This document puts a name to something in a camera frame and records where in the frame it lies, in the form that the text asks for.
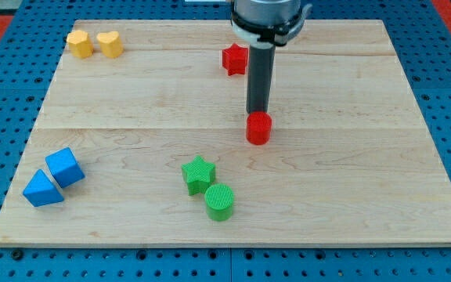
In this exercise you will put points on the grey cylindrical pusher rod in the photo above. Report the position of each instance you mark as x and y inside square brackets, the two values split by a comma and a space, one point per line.
[259, 78]

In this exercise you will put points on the red cylinder block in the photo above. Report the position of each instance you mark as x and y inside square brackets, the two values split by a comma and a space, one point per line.
[259, 125]

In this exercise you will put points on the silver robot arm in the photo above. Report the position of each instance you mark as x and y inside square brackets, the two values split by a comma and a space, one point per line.
[265, 25]

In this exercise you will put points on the wooden board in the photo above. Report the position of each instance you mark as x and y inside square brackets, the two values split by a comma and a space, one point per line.
[349, 164]

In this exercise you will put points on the red star block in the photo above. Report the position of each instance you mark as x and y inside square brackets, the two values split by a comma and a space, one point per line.
[234, 59]

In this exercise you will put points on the green star block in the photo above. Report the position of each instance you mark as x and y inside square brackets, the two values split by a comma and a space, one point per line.
[198, 175]

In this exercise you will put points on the green cylinder block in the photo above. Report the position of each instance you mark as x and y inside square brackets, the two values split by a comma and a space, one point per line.
[219, 200]

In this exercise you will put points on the yellow heart block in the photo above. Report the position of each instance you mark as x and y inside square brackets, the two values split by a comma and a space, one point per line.
[110, 44]

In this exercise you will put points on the yellow hexagon block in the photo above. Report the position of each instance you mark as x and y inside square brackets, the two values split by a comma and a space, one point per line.
[80, 44]

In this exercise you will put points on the blue cube block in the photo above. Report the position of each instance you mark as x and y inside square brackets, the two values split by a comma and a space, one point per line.
[64, 167]

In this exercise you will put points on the blue triangle block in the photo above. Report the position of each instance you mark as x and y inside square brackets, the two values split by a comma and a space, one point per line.
[41, 191]

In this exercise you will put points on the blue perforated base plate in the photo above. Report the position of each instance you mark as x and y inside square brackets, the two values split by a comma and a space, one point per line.
[29, 52]

